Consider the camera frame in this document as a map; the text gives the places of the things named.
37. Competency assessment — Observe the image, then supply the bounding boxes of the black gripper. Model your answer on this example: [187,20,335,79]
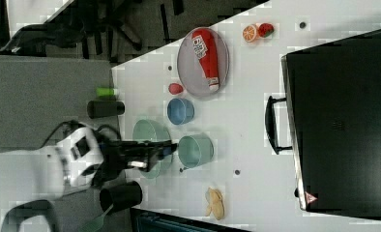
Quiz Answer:
[91,140,178,188]

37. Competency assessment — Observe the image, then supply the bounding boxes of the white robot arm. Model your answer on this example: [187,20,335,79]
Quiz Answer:
[0,127,177,232]

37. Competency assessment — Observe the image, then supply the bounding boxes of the green perforated colander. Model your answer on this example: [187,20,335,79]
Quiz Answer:
[132,120,173,179]

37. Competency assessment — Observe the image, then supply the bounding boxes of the teal green cup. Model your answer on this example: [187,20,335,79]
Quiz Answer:
[178,133,214,168]

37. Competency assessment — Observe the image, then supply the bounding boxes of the blue bowl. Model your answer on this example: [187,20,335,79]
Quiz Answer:
[167,98,194,125]

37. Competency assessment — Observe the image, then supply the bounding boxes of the red strawberry toy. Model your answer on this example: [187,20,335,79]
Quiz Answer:
[168,83,184,95]

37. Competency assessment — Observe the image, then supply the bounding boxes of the grey round plate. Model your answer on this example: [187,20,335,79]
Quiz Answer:
[177,27,229,98]

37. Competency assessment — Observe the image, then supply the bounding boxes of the green marker cap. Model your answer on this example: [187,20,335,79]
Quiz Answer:
[96,87,119,97]

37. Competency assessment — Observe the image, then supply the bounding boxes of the green spatula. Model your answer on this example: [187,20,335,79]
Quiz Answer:
[78,205,113,232]

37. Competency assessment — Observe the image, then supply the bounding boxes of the red ketchup bottle toy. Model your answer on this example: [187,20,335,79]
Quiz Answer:
[191,29,220,92]

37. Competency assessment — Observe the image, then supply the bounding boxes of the black office chair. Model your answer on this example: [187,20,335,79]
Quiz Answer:
[0,0,187,64]

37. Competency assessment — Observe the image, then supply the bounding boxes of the orange slice toy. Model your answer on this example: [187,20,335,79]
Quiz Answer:
[243,24,258,43]

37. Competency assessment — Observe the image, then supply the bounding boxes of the black cylinder post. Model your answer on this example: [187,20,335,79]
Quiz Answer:
[100,181,143,214]
[87,101,125,119]

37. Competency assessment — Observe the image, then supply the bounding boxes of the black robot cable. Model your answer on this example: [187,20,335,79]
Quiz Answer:
[42,119,122,148]

